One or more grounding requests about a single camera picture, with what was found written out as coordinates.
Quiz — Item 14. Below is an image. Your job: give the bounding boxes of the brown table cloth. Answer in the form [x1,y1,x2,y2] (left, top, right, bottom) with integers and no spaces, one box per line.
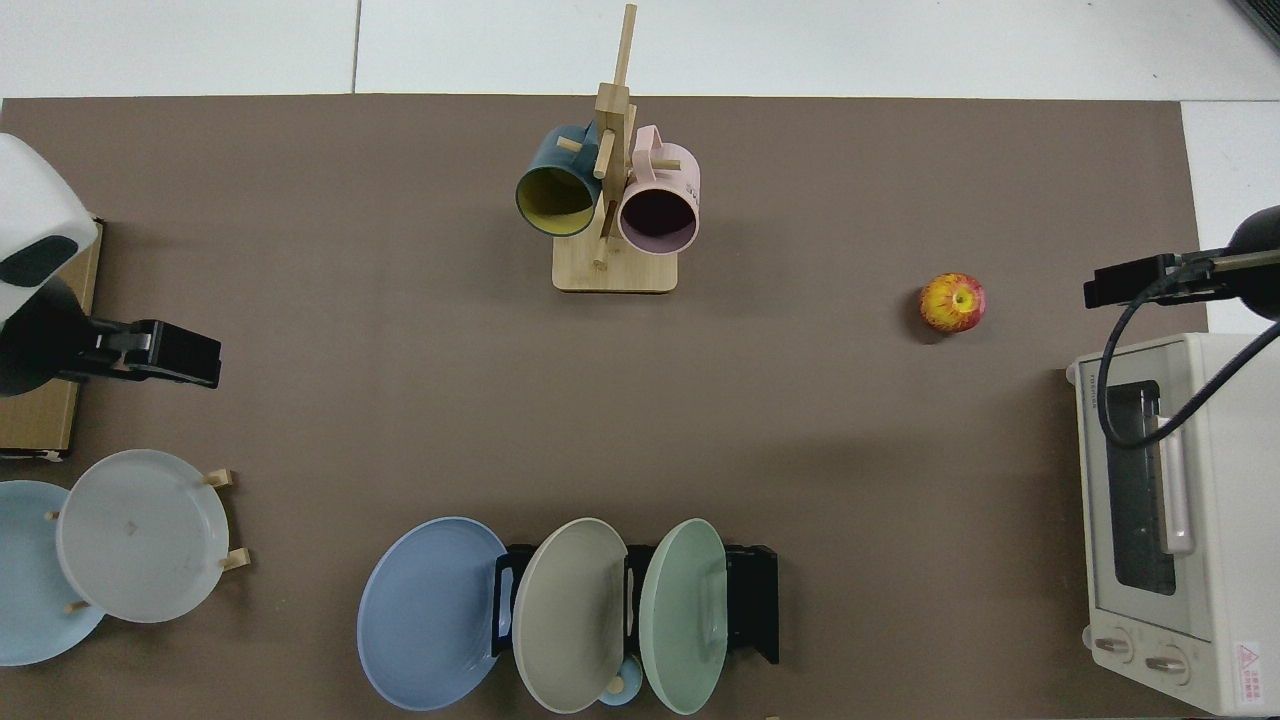
[0,95,1211,720]

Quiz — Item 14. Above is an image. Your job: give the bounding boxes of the dark blue mug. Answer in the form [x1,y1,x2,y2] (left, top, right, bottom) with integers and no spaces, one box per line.
[515,122,604,239]

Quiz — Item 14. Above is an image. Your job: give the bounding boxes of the wire basket with wooden floor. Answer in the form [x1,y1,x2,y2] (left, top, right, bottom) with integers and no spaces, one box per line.
[0,218,104,461]

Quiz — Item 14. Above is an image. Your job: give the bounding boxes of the black dish rack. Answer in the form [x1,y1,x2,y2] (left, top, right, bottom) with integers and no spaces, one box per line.
[490,543,780,666]

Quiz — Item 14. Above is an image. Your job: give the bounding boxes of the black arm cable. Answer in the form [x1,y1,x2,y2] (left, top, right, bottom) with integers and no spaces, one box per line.
[1097,255,1280,451]

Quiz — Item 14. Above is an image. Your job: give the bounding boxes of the dark grey slatted object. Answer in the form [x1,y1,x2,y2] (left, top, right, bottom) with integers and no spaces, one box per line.
[1232,0,1280,51]

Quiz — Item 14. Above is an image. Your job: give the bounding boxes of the light blue plate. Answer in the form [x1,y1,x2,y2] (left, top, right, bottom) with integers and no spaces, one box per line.
[0,480,107,667]

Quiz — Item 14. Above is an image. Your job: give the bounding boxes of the red yellow apple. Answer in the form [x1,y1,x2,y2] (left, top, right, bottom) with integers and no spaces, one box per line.
[919,272,987,334]

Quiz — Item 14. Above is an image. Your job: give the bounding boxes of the small blue round thing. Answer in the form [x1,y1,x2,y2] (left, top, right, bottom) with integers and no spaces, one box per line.
[597,655,644,708]

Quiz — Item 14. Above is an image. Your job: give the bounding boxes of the beige plate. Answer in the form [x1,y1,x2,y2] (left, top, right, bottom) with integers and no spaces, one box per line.
[512,517,629,715]

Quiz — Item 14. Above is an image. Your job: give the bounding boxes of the pink mug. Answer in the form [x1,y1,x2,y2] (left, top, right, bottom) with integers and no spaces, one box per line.
[617,125,701,256]

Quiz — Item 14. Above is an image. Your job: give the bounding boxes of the grey plate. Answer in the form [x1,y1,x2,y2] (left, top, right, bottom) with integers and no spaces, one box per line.
[55,449,231,625]

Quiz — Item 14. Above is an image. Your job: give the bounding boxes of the pale green plate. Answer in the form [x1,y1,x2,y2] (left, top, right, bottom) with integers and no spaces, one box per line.
[640,518,729,716]

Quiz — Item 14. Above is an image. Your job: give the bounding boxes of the wooden mug stand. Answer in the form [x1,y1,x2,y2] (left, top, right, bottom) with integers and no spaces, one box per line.
[552,3,681,294]

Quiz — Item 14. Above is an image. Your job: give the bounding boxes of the pale toaster oven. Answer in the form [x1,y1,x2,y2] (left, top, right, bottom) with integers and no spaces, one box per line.
[1065,333,1280,717]

